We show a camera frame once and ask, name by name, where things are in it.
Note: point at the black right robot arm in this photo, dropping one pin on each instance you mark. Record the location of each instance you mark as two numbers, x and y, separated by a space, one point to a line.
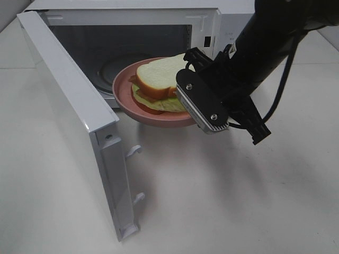
274 32

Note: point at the pink round plate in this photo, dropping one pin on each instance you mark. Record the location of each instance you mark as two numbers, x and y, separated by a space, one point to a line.
122 92

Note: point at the white bread sandwich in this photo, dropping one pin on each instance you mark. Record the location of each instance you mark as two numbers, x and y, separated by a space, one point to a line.
154 85

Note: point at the white microwave oven body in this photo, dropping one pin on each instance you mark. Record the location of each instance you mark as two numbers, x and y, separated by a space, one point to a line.
93 32

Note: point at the glass microwave turntable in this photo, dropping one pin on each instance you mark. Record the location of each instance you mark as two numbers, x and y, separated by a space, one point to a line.
105 76

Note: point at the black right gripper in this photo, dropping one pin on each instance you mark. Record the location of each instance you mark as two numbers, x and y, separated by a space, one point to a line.
232 80

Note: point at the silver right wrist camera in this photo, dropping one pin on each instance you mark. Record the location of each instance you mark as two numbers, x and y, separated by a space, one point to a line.
200 102

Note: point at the white microwave door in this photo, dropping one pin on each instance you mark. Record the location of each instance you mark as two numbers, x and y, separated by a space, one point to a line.
87 123

